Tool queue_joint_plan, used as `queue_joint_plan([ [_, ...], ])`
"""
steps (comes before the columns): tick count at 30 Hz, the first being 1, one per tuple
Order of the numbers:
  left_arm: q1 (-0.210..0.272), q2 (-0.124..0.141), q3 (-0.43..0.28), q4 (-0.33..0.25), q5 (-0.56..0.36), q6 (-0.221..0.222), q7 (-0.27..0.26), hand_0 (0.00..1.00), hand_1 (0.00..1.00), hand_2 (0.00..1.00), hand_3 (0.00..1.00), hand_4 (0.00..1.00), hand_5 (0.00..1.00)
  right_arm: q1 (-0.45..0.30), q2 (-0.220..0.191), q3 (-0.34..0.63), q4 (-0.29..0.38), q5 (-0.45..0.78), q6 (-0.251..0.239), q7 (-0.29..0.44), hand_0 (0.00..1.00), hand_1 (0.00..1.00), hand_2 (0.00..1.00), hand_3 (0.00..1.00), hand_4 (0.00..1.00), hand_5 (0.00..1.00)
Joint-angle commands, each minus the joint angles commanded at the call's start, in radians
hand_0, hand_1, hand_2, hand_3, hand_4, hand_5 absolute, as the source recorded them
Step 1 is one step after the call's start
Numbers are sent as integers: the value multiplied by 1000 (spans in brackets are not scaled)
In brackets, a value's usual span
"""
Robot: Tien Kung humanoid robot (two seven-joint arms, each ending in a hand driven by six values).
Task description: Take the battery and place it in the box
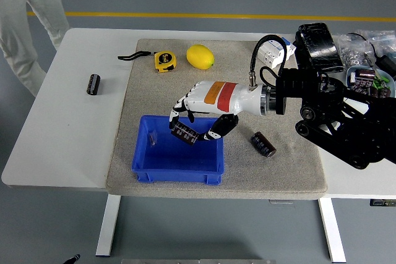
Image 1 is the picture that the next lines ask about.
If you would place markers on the green clips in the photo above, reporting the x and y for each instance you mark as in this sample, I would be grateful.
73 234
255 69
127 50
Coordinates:
380 82

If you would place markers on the white circuit breaker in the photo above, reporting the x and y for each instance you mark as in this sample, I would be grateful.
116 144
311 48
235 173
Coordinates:
270 55

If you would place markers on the blue plastic box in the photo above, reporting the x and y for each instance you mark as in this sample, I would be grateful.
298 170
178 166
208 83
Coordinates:
179 159

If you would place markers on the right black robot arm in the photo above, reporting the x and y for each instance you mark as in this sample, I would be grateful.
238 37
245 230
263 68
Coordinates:
297 91

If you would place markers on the table height control panel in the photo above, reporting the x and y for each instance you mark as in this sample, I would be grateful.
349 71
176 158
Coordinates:
382 202

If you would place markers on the small clear plastic bag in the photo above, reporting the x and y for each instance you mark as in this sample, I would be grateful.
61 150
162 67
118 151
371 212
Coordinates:
153 139

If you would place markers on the light blue bowl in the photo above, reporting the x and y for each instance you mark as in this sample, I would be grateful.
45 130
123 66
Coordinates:
351 74

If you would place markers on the black wrapped device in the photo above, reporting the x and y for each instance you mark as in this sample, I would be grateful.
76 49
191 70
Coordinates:
318 44

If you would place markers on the yellow lemon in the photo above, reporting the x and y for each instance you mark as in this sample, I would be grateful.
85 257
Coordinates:
200 57

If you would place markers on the clear plastic bag of parts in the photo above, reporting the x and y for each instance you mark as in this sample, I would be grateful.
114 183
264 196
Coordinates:
382 38

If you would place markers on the dark cylindrical battery white print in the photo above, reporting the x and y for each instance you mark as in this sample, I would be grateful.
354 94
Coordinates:
263 144
93 84
185 133

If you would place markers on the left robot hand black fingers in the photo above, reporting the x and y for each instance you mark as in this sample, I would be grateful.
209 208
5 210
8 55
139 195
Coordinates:
73 258

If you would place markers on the grey bracket under table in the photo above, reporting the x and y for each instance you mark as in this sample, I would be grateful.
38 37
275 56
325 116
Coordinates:
281 201

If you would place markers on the white table leg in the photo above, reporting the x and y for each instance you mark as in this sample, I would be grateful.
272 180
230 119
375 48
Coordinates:
332 230
107 227

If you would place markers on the grey-brown mat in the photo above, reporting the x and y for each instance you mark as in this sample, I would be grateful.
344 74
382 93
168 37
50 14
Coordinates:
216 168

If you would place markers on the person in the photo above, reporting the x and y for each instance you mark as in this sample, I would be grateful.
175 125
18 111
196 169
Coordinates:
24 13

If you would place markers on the clear bag of metal nuts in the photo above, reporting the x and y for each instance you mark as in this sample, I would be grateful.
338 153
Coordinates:
352 52

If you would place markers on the brown battery in bowl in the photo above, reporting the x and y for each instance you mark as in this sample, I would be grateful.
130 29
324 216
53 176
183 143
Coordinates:
365 73
362 86
382 92

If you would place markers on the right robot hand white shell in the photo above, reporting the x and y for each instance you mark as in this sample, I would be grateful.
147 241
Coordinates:
229 97

